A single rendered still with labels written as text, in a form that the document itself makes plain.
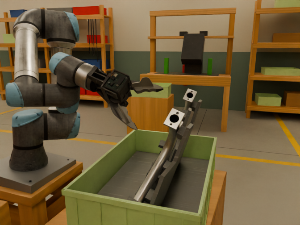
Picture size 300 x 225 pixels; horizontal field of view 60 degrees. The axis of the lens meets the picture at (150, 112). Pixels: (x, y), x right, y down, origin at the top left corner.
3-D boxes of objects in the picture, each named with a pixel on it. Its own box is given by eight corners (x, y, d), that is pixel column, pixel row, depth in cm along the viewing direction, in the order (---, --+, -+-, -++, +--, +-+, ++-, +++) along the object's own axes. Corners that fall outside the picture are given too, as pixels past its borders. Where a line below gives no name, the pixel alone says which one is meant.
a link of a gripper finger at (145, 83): (162, 80, 73) (130, 84, 73) (163, 91, 78) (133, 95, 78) (161, 71, 74) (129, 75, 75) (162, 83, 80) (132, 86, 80)
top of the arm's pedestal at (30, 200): (30, 159, 134) (29, 152, 133) (83, 169, 123) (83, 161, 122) (-31, 191, 105) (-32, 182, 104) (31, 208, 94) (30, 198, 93)
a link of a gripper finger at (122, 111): (124, 127, 67) (112, 99, 71) (127, 135, 72) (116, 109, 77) (135, 122, 68) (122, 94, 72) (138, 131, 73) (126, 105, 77)
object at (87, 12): (106, 108, 589) (101, 4, 534) (0, 100, 673) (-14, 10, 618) (115, 103, 639) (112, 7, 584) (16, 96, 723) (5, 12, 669)
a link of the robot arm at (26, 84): (10, -2, 101) (3, 91, 73) (40, 2, 105) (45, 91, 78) (12, 24, 109) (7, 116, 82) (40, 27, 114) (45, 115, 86)
